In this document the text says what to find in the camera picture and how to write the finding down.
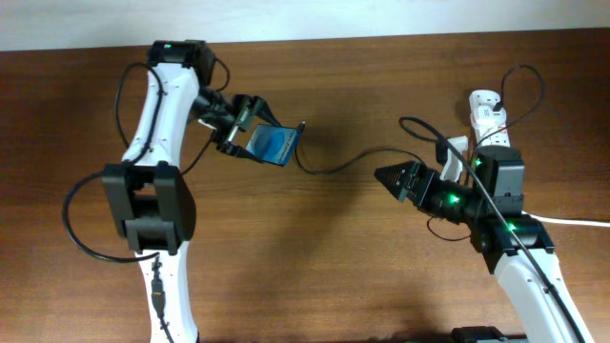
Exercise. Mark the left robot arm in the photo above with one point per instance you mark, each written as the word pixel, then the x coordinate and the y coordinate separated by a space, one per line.
pixel 151 204

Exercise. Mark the blue Samsung Galaxy smartphone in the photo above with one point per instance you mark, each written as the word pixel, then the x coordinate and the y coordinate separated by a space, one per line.
pixel 272 144

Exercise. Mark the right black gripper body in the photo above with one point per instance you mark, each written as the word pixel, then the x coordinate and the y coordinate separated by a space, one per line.
pixel 427 198

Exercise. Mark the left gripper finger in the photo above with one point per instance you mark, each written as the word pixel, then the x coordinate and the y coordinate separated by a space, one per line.
pixel 240 152
pixel 262 110

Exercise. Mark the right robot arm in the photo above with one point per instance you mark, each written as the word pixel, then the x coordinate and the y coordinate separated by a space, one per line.
pixel 515 246

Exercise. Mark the white USB charger plug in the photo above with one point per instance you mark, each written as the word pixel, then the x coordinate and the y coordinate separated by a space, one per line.
pixel 483 113

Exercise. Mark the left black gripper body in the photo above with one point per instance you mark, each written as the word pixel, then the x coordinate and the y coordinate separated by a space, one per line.
pixel 235 117

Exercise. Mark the white power strip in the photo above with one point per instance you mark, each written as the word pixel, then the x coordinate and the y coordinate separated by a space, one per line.
pixel 491 131

